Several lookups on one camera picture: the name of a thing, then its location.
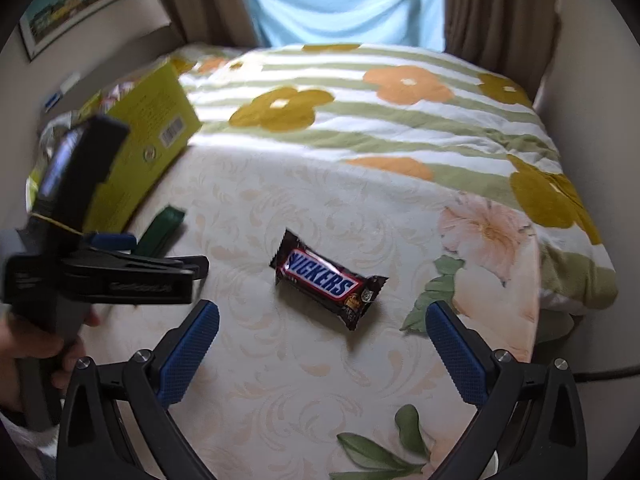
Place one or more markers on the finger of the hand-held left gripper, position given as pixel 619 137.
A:
pixel 150 275
pixel 112 242

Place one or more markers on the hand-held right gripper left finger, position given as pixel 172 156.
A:
pixel 187 355

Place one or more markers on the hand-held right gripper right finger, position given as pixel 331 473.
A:
pixel 455 355

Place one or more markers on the yellow-green cardboard box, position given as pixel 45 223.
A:
pixel 150 125

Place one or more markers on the pink striped snack packet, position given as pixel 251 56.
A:
pixel 114 94

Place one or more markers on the brown chocolate bar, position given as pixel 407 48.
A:
pixel 320 275

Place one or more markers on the person's left hand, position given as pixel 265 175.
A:
pixel 25 342

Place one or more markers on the dark green packet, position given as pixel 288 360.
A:
pixel 162 227

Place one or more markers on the small blue box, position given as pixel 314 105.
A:
pixel 51 102

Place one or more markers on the small white box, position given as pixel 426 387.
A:
pixel 70 82

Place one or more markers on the beige headboard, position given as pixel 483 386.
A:
pixel 125 45

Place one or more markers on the floral tablecloth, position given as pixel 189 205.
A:
pixel 280 200

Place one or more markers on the brown curtain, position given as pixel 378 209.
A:
pixel 210 0
pixel 500 20

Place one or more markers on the floral striped quilt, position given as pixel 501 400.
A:
pixel 375 120

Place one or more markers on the light blue hanging cloth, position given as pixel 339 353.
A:
pixel 345 5

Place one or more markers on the framed wall picture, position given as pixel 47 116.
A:
pixel 70 2

